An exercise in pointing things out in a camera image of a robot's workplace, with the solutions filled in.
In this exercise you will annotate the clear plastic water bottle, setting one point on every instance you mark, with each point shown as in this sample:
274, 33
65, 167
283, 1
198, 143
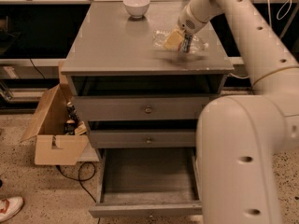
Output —
191, 44

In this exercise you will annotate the grey wooden drawer cabinet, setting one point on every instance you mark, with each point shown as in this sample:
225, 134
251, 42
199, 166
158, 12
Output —
113, 56

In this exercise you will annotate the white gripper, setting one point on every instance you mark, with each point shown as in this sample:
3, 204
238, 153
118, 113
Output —
189, 24

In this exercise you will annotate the white ceramic bowl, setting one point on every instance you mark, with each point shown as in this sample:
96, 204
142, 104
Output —
136, 8

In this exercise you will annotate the grey top drawer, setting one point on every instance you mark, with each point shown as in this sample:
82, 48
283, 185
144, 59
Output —
139, 108

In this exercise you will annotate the open cardboard box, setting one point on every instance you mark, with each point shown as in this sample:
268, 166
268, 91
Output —
53, 146

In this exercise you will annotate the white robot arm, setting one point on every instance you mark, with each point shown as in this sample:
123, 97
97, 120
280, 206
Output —
238, 135

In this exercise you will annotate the white sneaker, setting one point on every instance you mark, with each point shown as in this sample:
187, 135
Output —
9, 207

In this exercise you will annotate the dark bottle in box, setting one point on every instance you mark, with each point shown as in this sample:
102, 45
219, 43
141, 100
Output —
72, 123

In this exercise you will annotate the grey open bottom drawer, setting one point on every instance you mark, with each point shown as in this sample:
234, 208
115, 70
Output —
148, 182

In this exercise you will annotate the grey middle drawer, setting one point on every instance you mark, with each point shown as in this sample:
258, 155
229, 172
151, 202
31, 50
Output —
142, 138

